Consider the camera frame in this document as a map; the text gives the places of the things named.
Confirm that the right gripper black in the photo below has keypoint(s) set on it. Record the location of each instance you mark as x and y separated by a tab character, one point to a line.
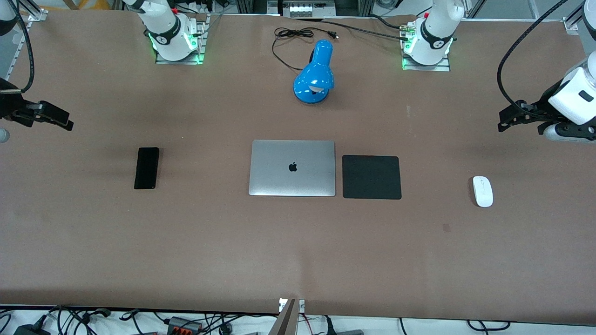
9	110

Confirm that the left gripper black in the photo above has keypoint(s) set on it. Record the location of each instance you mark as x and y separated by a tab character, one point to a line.
543	105

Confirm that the white computer mouse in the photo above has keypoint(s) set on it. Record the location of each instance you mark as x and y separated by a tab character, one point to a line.
483	191

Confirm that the black smartphone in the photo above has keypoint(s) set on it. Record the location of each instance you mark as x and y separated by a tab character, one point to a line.
146	168

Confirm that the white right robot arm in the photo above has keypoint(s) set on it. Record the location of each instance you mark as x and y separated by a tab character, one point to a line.
164	23

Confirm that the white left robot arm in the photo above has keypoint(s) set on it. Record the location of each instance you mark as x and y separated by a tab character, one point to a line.
435	28

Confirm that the black square mouse pad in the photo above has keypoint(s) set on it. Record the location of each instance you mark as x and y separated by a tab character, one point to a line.
371	177

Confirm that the black power adapter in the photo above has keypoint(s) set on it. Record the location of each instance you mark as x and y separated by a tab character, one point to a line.
30	329

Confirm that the blue desk lamp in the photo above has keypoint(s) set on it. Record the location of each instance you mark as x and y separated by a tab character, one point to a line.
314	79

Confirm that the silver closed laptop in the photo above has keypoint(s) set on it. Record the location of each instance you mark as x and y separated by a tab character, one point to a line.
292	168

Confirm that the white power strip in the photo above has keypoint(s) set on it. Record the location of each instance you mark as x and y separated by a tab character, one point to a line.
306	10

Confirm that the grey box with orange connectors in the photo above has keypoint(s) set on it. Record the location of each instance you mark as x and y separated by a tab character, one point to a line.
184	324

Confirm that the white perforated metal rail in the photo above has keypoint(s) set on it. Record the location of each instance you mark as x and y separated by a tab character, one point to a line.
18	49

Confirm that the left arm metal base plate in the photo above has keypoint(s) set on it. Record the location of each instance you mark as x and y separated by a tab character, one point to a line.
444	67

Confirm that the aluminium frame rail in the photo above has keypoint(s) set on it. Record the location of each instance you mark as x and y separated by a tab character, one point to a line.
577	21

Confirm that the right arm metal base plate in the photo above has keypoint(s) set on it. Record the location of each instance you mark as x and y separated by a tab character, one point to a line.
201	42

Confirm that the aluminium profile post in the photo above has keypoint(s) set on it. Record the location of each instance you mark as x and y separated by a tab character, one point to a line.
289	318

